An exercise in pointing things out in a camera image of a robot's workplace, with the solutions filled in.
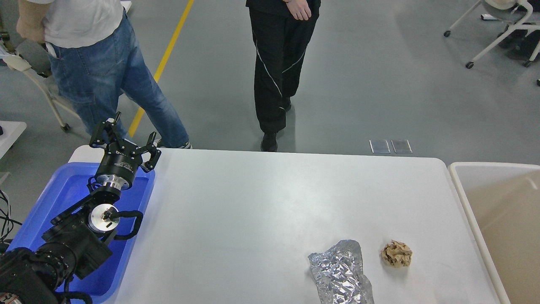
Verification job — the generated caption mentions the white box on floor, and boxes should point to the white box on floor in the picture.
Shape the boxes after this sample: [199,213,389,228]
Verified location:
[120,0,132,12]

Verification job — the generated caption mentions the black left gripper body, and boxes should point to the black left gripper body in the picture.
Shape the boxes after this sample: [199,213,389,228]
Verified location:
[94,141,148,190]

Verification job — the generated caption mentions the white chair on wheels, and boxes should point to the white chair on wheels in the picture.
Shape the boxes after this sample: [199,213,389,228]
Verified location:
[443,0,540,69]

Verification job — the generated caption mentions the black cable bundle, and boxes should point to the black cable bundle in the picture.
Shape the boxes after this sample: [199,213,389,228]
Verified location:
[0,188,22,254]

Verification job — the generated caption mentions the white side table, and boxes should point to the white side table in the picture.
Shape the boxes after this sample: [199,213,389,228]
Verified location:
[0,121,27,158]

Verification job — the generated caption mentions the grey office chair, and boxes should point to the grey office chair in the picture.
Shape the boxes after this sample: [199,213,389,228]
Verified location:
[1,26,78,132]

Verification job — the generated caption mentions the blue plastic bin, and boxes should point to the blue plastic bin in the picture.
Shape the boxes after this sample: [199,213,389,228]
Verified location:
[8,162,156,304]

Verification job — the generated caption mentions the person in black clothes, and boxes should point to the person in black clothes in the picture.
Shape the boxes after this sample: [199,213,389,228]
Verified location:
[246,0,321,152]

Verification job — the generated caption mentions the crumpled aluminium foil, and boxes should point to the crumpled aluminium foil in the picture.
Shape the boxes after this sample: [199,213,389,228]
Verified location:
[308,240,374,304]

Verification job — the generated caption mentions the crumpled brown paper ball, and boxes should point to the crumpled brown paper ball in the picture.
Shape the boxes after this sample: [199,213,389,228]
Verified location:
[381,240,413,268]

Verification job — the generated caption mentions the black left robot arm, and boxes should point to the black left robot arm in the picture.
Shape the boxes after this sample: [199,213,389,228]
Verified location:
[1,112,162,304]

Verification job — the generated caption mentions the left metal floor plate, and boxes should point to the left metal floor plate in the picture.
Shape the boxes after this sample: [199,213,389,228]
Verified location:
[370,140,390,154]

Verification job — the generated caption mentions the person in white shirt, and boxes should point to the person in white shirt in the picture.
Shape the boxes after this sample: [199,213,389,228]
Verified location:
[16,0,192,149]

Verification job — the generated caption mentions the metal floor plate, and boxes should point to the metal floor plate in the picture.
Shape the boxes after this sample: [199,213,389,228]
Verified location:
[370,140,390,154]
[391,140,413,154]

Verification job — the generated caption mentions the right metal floor plate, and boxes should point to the right metal floor plate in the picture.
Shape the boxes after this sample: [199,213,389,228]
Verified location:
[391,140,413,154]

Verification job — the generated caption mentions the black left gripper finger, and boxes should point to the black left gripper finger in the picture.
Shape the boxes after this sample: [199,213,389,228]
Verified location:
[89,112,123,149]
[136,132,162,173]

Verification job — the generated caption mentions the beige plastic bin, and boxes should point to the beige plastic bin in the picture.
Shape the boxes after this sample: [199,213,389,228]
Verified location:
[448,162,540,304]

